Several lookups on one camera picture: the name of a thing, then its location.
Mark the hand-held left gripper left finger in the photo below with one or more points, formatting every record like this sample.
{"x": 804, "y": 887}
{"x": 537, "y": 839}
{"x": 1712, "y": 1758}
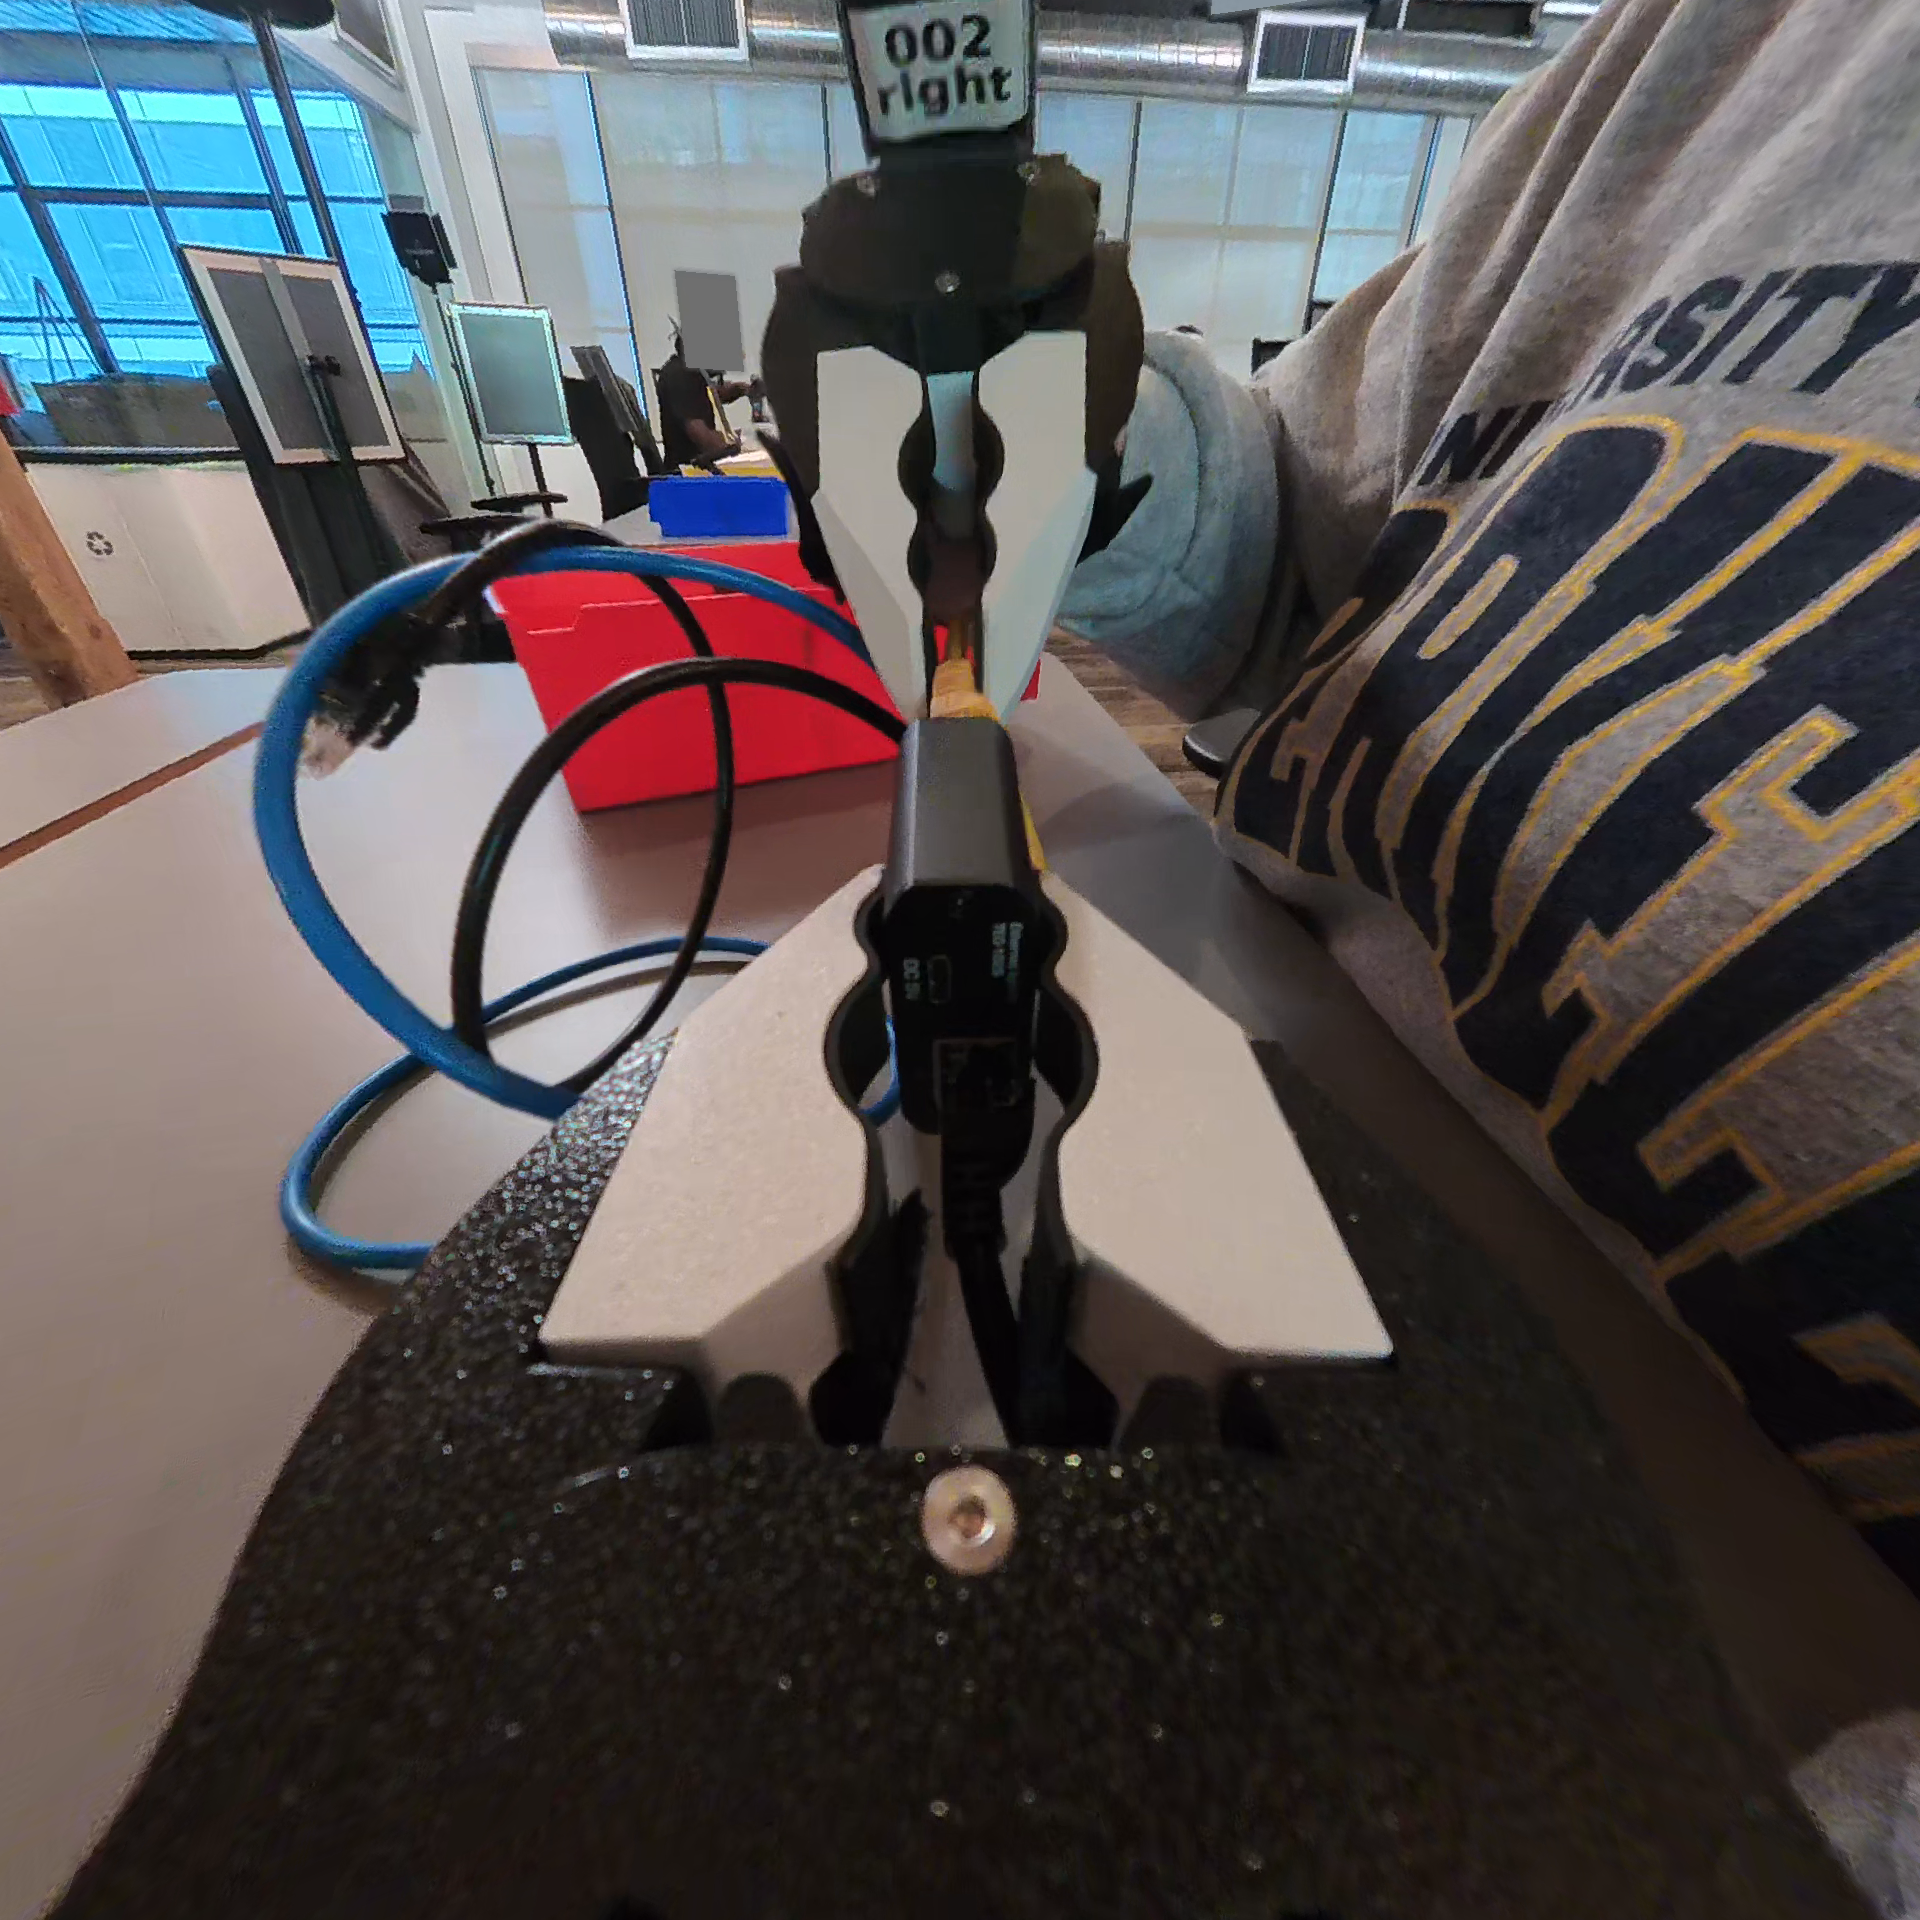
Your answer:
{"x": 705, "y": 1156}

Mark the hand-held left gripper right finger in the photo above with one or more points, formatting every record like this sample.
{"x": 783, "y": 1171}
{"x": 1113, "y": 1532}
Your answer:
{"x": 1200, "y": 1185}

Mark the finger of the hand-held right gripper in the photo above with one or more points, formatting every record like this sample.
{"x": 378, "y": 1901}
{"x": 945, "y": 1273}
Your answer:
{"x": 1039, "y": 465}
{"x": 862, "y": 465}

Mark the black ethernet port adapter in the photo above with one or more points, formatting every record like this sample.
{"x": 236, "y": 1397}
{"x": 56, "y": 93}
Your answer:
{"x": 961, "y": 839}

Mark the blue plastic bin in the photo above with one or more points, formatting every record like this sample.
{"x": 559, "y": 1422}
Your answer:
{"x": 721, "y": 510}

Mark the black office chair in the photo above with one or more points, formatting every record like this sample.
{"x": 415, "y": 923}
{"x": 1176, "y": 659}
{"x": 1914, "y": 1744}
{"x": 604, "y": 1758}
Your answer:
{"x": 609, "y": 429}

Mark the black round stool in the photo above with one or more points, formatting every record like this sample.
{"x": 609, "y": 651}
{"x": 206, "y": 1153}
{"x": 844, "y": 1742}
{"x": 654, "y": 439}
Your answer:
{"x": 1223, "y": 740}

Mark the red plastic bin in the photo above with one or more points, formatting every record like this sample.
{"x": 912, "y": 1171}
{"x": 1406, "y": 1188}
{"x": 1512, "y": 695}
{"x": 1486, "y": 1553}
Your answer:
{"x": 630, "y": 705}

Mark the small grey panel on stand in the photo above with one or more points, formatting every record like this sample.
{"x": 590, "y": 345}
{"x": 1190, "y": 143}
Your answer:
{"x": 511, "y": 369}

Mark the large grey panel on stand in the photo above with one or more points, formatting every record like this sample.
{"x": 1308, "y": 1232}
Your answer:
{"x": 292, "y": 353}

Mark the person's grey printed sweatshirt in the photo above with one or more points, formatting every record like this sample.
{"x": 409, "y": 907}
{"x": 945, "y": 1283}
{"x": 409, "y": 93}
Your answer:
{"x": 1651, "y": 751}

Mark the white recycling cabinet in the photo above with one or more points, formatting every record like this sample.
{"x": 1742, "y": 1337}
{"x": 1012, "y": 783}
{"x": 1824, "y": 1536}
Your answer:
{"x": 150, "y": 557}

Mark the wooden post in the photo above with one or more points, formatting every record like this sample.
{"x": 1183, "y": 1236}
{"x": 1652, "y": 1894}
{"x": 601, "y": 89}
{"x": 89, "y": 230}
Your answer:
{"x": 44, "y": 585}

